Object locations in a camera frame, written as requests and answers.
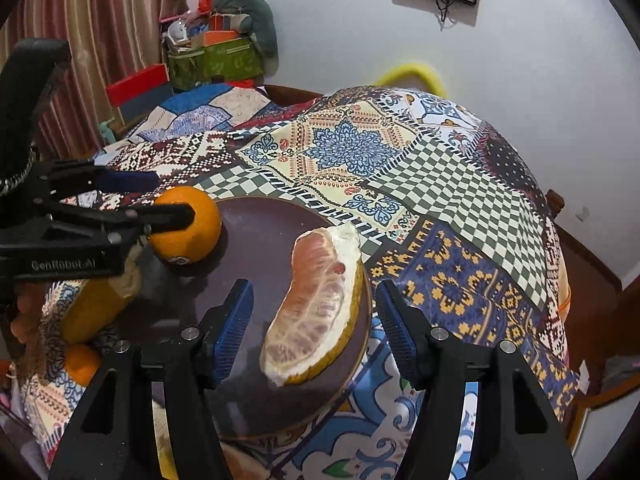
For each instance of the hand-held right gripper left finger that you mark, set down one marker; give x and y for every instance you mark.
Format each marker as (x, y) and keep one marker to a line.
(232, 330)

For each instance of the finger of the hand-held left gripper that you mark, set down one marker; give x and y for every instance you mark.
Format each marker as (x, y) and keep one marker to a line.
(170, 217)
(125, 180)

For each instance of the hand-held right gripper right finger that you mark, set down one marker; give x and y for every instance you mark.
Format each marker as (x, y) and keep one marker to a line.
(395, 325)

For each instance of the medium orange with sticker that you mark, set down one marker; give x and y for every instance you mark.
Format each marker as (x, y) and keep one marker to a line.
(192, 242)

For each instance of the peeled pomelo wedge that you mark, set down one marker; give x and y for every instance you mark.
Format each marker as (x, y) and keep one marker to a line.
(310, 310)

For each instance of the dark brown round plate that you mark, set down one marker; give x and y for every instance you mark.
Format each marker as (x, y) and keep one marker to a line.
(260, 240)

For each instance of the yellow banana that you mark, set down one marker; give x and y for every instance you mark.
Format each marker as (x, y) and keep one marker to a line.
(92, 310)

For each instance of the pomelo peel piece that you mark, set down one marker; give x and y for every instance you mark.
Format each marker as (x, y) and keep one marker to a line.
(162, 442)

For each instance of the large navel orange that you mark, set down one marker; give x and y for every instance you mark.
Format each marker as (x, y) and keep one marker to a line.
(241, 464)

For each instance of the small tangerine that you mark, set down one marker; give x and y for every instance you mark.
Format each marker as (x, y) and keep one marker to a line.
(80, 365)

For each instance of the person's left hand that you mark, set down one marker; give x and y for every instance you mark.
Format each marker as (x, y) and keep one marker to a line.
(24, 322)

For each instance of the red flat box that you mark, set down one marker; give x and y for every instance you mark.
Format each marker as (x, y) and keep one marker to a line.
(137, 85)

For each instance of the striped brown curtain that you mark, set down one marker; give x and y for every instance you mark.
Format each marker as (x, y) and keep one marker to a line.
(100, 20)

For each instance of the green patterned box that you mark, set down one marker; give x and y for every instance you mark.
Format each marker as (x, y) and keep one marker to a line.
(220, 62)

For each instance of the orange box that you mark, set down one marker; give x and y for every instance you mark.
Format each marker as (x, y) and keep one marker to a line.
(220, 37)

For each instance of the patchwork patterned tablecloth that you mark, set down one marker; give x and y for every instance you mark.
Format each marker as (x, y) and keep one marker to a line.
(340, 150)

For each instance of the dark wooden bed frame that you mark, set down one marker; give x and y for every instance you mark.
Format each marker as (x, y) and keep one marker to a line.
(295, 94)

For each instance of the white wall socket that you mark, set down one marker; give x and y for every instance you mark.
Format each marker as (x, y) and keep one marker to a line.
(582, 215)

